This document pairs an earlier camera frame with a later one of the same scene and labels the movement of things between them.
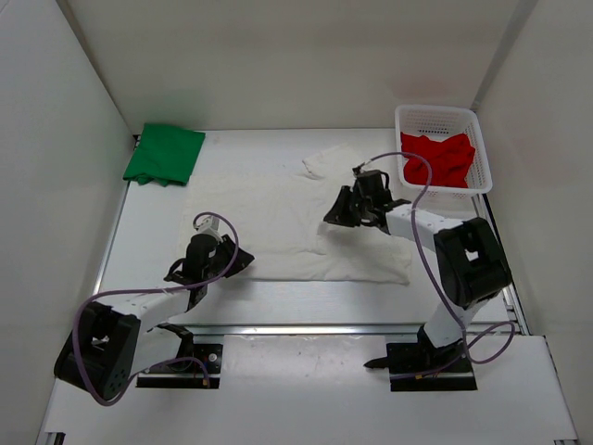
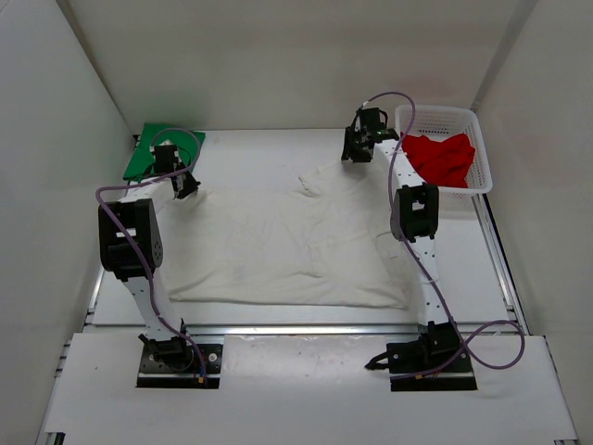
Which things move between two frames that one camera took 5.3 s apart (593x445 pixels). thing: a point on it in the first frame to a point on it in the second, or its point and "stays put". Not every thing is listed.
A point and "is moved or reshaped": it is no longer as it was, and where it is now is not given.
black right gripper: x=340 y=215 to x=350 y=154
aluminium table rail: x=300 y=329 stays put
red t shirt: x=449 y=159 stays put
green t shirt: x=164 y=154 stays put
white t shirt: x=272 y=222 is moved or reshaped
